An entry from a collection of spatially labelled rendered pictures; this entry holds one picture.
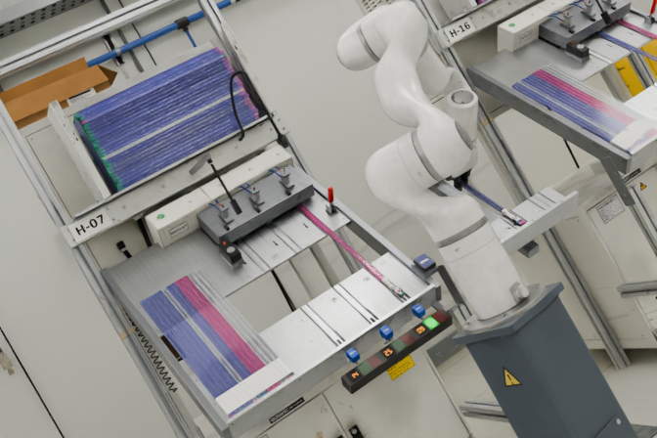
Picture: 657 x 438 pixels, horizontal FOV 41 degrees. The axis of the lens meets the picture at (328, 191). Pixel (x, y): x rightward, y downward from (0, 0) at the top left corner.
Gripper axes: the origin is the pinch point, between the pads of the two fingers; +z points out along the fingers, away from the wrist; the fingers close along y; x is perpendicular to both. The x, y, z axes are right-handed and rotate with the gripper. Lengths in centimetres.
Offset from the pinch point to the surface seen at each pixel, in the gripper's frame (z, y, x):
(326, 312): 7, 56, 8
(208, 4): -31, 26, -93
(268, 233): 9, 51, -28
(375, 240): 6.9, 29.7, -3.6
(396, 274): 6.8, 33.5, 10.5
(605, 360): 104, -49, 28
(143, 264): 9, 86, -43
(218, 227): 3, 63, -35
